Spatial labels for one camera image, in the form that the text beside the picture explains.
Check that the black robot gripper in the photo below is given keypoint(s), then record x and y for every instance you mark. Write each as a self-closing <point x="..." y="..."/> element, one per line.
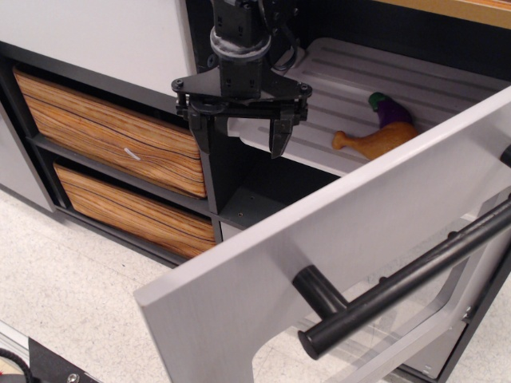
<point x="248" y="90"/>

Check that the grey oven door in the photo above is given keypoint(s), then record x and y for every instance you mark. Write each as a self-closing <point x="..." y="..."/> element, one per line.
<point x="210" y="316"/>

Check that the black oven door handle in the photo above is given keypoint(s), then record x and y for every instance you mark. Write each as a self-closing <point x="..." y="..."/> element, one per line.
<point x="399" y="279"/>

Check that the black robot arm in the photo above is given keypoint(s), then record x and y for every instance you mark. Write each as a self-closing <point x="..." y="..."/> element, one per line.
<point x="243" y="32"/>

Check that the white oven rack tray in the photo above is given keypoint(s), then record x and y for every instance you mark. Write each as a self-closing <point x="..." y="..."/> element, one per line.
<point x="343" y="75"/>

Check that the upper wood-pattern storage bin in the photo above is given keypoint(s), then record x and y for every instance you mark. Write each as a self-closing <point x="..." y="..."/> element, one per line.
<point x="153" y="150"/>

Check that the wood-pattern storage bin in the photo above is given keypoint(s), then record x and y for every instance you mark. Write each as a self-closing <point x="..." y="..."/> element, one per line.
<point x="177" y="231"/>
<point x="153" y="150"/>

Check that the white cabinet panel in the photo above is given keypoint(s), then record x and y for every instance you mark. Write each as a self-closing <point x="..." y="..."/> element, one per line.
<point x="145" y="43"/>

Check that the purple toy eggplant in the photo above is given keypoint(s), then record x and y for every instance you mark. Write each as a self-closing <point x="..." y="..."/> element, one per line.
<point x="388" y="110"/>

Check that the toy chicken drumstick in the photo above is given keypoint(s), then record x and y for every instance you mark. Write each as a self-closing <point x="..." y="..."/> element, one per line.
<point x="378" y="143"/>

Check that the lower wood-pattern storage bin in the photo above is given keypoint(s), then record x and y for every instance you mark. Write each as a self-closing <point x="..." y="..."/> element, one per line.
<point x="177" y="231"/>

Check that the wooden countertop edge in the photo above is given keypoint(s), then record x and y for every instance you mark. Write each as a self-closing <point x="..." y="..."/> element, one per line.
<point x="491" y="13"/>

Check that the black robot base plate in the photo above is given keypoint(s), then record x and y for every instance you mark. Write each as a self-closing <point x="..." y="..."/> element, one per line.
<point x="47" y="366"/>

